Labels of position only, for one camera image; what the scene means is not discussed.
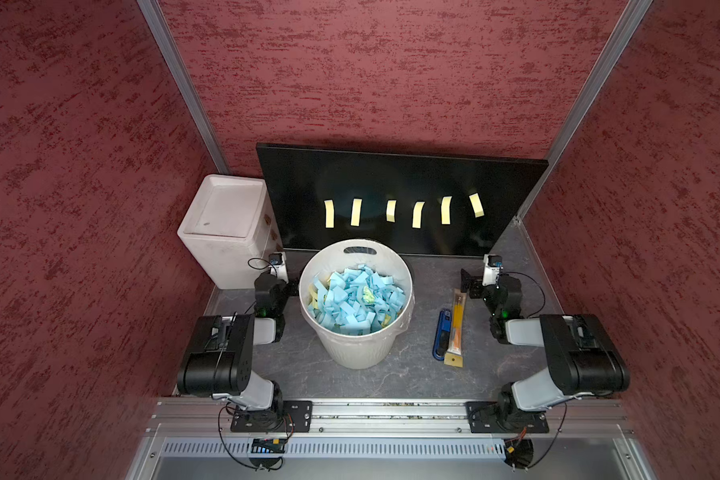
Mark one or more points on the white styrofoam box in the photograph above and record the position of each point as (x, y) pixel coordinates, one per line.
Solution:
(230, 230)

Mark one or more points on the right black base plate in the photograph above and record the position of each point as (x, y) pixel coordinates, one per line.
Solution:
(498, 418)

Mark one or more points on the blue utility knife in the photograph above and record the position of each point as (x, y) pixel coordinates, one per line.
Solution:
(442, 337)

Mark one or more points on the orange handled scraper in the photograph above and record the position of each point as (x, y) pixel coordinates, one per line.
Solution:
(454, 355)

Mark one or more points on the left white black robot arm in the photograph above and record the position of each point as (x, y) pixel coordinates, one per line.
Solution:
(218, 361)

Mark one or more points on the white perforated cable duct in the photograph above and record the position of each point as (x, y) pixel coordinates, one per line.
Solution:
(339, 448)

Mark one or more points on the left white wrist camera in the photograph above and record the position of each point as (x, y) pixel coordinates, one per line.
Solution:
(277, 261)

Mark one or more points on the blue paper scraps pile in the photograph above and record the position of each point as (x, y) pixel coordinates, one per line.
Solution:
(356, 301)

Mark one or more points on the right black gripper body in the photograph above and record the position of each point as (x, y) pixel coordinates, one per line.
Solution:
(492, 305)

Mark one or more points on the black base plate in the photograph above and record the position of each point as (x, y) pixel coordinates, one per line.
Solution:
(498, 418)
(293, 416)

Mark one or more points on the yellow sticky note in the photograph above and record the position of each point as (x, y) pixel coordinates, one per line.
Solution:
(390, 211)
(476, 205)
(356, 212)
(417, 214)
(446, 210)
(329, 214)

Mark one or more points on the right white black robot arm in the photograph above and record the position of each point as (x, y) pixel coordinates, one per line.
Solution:
(581, 359)

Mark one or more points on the black flat monitor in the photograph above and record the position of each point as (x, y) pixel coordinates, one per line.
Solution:
(300, 178)

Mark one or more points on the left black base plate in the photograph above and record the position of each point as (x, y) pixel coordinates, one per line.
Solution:
(293, 416)

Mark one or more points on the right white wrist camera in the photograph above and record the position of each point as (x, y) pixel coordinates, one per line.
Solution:
(493, 265)

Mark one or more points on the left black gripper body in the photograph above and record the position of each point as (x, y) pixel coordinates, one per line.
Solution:
(282, 300)

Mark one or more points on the aluminium mounting rail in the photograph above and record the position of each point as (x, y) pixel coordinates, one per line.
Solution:
(427, 418)

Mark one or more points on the white plastic waste basket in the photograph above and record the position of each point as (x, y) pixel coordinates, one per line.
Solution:
(357, 352)

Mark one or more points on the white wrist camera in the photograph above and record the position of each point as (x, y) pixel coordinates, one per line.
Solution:
(277, 261)
(493, 265)

